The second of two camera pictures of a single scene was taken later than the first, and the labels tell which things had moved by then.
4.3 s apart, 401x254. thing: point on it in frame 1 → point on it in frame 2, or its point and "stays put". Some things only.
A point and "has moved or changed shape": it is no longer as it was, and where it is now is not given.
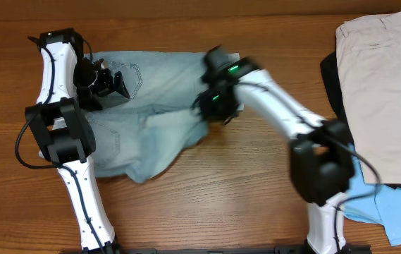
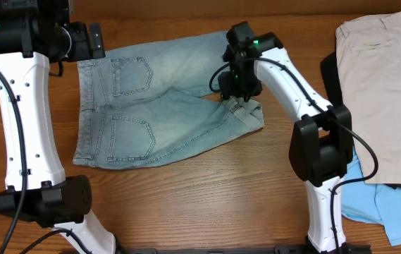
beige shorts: (383, 78) stays put
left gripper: (108, 85) → (84, 51)
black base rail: (221, 250) stays put
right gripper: (211, 113) → (229, 89)
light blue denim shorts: (137, 137) has moved or changed shape
